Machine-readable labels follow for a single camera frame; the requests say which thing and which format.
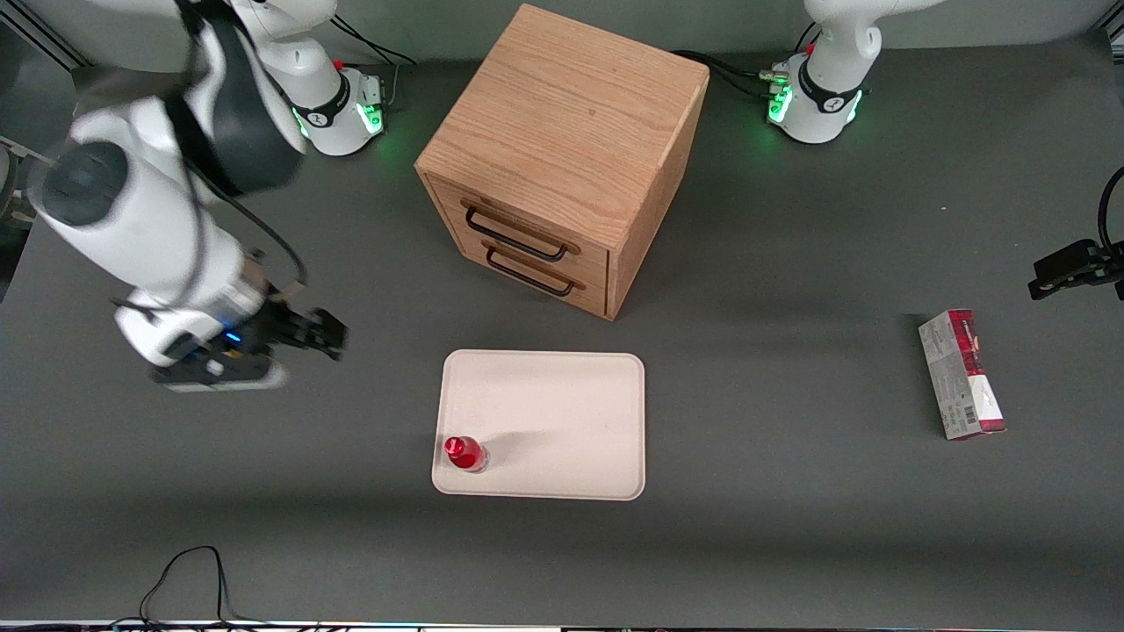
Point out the oak wooden drawer cabinet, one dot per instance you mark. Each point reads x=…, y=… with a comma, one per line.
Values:
x=571, y=114

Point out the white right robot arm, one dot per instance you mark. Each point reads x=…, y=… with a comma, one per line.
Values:
x=149, y=219

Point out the red coke bottle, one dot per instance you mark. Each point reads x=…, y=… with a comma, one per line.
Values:
x=464, y=453

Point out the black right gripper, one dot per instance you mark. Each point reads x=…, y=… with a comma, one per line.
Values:
x=287, y=326

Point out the cream plastic tray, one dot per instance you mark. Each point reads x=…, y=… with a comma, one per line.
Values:
x=562, y=412

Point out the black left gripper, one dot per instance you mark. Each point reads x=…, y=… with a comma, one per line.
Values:
x=1078, y=264

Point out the red and grey carton box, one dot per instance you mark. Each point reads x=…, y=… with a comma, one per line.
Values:
x=961, y=377

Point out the wooden drawer front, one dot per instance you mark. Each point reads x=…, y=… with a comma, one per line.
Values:
x=580, y=254
x=588, y=294

